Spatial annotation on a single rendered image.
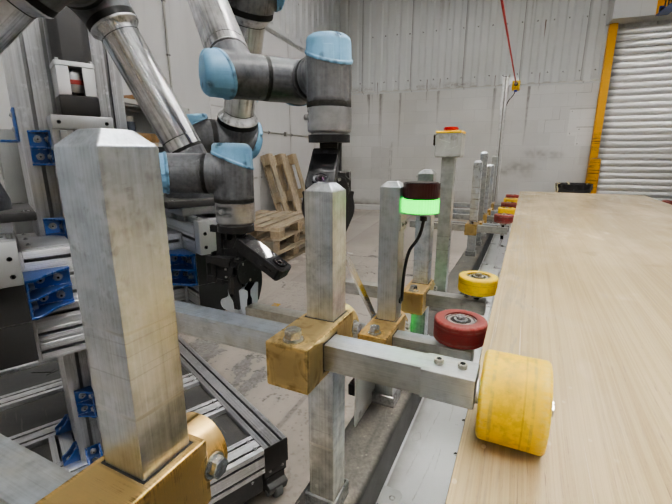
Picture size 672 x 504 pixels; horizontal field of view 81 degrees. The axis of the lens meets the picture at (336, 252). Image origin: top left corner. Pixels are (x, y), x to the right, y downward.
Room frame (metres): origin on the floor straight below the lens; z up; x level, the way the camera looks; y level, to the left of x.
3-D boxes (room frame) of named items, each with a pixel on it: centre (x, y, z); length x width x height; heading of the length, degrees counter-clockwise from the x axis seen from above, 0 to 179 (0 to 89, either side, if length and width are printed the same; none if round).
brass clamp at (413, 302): (0.87, -0.19, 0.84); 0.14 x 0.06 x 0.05; 154
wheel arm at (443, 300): (0.88, -0.13, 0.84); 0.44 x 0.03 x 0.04; 64
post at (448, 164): (1.12, -0.32, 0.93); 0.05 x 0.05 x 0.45; 64
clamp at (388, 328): (0.64, -0.09, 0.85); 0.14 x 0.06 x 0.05; 154
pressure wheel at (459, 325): (0.57, -0.20, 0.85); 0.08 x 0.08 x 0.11
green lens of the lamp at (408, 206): (0.64, -0.14, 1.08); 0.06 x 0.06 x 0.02
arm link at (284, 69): (0.77, 0.08, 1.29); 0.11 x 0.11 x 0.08; 29
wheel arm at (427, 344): (0.65, -0.02, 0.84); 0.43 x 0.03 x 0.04; 64
